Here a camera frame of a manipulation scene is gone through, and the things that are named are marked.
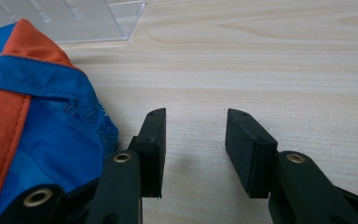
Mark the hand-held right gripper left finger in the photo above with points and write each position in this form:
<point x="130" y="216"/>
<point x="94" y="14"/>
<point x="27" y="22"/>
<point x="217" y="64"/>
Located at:
<point x="150" y="155"/>

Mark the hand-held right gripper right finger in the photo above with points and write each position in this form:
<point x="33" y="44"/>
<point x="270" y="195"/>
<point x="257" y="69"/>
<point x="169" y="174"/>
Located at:
<point x="254" y="155"/>

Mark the blue and orange fabric bag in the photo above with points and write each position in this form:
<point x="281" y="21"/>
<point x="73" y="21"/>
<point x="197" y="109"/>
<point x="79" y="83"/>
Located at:
<point x="37" y="124"/>

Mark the clear acrylic stand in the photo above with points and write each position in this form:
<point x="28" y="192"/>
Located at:
<point x="65" y="18"/>

